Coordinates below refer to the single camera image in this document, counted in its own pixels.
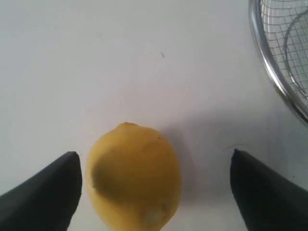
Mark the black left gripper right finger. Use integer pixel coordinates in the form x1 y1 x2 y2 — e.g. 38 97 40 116
230 149 308 231

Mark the oval wire mesh basket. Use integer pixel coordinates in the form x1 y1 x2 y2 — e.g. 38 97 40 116
248 0 308 125

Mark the yellow lemon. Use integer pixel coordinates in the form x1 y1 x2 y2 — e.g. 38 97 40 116
85 122 182 231

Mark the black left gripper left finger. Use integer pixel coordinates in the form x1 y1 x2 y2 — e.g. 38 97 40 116
0 152 82 231

